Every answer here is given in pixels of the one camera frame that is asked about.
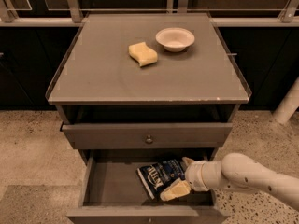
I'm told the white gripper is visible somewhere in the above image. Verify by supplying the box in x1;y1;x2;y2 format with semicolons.
160;157;208;202

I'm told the blue chip bag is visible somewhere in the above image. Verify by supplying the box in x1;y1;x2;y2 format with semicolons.
136;159;185;199

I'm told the round metal drawer knob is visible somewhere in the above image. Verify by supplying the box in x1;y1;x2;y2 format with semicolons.
145;135;153;144

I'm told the grey open middle drawer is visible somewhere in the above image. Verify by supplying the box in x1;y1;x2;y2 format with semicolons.
67;148;229;224

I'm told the grey drawer cabinet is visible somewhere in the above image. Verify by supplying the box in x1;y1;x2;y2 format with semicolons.
45;12;252;224

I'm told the grey top drawer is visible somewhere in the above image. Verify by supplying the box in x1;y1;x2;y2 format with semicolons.
62;122;232;149

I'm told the yellow sponge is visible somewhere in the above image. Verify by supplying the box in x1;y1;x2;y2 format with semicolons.
128;42;158;67

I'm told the white pipe leg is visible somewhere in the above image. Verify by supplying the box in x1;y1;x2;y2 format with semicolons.
273;77;299;124

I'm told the white bowl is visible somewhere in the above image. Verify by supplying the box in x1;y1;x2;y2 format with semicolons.
155;28;195;52

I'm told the metal railing frame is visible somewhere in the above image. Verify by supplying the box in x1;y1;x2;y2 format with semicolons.
0;0;299;27

